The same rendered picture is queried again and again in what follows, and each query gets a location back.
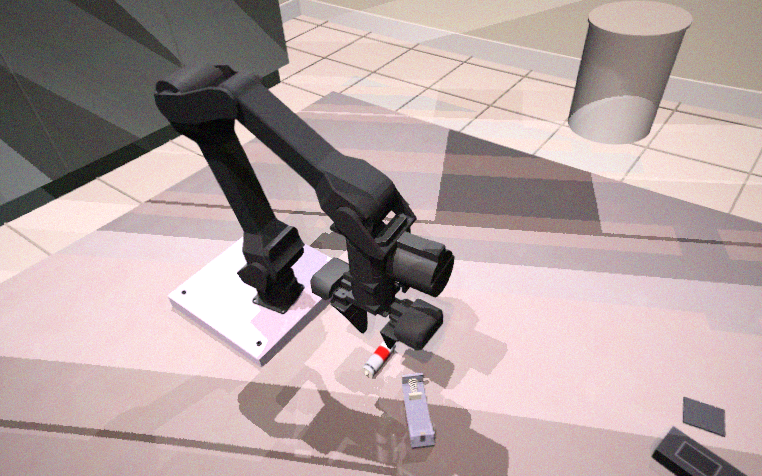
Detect grey battery with red band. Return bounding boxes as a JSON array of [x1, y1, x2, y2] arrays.
[[361, 341, 396, 378]]

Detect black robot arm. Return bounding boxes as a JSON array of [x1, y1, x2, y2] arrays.
[[154, 59, 454, 314]]

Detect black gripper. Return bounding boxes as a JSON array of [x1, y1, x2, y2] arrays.
[[310, 257, 443, 351]]

